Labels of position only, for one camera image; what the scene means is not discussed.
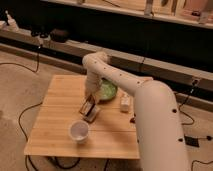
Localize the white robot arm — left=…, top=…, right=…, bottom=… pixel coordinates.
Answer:
left=82, top=52, right=190, bottom=171

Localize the white sponge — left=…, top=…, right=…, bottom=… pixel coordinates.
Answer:
left=83, top=106, right=100, bottom=123

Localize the green bowl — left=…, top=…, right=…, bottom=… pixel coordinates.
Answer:
left=100, top=79, right=118, bottom=101

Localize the small white bottle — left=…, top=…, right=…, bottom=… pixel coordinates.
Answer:
left=120, top=93, right=130, bottom=112

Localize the white plastic cup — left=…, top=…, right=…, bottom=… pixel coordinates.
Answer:
left=68, top=120, right=89, bottom=144

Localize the wooden table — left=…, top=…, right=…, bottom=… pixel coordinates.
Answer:
left=24, top=75, right=139, bottom=159

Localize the dark object on ledge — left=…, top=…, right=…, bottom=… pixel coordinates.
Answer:
left=50, top=29, right=69, bottom=43

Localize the black power adapter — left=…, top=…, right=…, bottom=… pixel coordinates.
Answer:
left=184, top=136, right=199, bottom=147

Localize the black floor cable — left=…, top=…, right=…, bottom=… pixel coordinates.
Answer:
left=0, top=46, right=81, bottom=171

